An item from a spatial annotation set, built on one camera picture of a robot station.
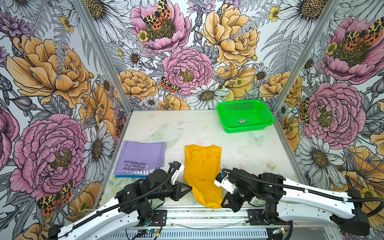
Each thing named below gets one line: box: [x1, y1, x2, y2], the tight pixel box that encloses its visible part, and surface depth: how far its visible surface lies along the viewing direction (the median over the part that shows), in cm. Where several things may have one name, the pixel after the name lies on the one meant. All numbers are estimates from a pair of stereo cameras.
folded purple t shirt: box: [113, 140, 167, 175], surface depth 94 cm
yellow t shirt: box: [184, 144, 223, 209], surface depth 93 cm
